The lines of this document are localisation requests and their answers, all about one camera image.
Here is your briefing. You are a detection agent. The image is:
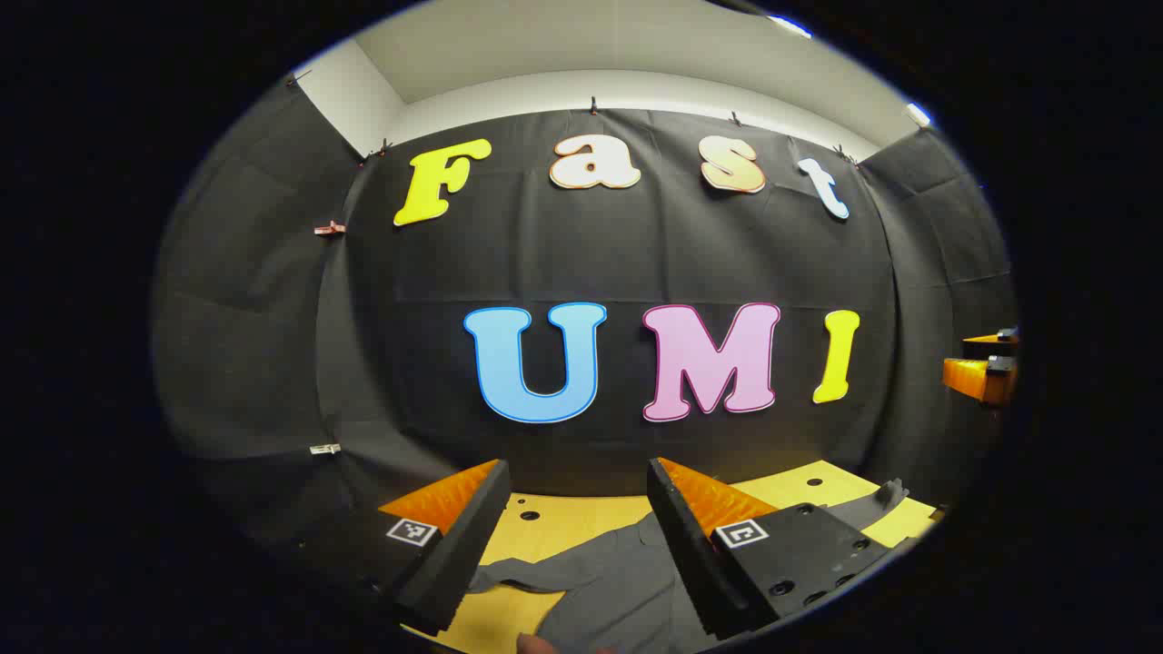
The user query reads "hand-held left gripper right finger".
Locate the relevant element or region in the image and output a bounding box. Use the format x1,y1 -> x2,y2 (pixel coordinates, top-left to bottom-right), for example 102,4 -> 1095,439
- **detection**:
646,457 -> 896,641

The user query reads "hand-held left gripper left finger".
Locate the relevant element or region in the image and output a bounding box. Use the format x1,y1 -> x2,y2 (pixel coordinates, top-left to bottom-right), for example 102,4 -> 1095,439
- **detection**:
304,459 -> 512,637

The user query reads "grey button-up shirt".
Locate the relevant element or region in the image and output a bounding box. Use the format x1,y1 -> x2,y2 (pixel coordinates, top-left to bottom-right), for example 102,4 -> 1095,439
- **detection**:
468,479 -> 910,654

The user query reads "black backdrop cloth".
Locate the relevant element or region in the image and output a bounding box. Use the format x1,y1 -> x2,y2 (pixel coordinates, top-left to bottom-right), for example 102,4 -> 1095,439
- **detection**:
153,77 -> 1019,546

